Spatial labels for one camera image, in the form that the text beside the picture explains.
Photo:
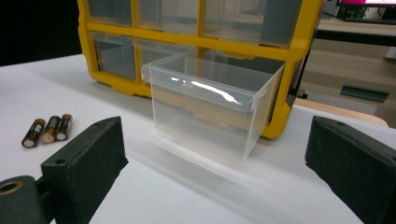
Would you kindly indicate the computer monitor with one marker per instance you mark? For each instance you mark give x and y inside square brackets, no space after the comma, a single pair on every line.
[367,2]

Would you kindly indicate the set of clear cabinet drawers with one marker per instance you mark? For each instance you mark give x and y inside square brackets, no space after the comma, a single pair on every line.
[115,56]

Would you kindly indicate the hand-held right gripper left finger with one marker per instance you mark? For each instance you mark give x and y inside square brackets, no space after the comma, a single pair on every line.
[87,161]

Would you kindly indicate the yellow black organizer cabinet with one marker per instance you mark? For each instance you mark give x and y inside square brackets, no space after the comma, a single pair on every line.
[218,45]

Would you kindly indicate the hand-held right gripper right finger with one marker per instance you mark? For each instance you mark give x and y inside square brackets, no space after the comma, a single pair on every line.
[355,168]

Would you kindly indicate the black gold battery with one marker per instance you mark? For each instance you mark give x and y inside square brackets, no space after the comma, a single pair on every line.
[64,127]
[50,130]
[32,133]

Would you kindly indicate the green potted plant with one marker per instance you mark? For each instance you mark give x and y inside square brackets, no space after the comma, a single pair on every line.
[351,12]

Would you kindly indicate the clear plastic drawer bin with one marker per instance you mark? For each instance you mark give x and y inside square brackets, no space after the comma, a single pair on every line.
[202,124]

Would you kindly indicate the dark wall vent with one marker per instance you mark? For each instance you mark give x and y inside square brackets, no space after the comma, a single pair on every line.
[364,93]

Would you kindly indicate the dark desk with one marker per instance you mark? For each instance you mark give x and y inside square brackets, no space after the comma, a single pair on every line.
[358,37]

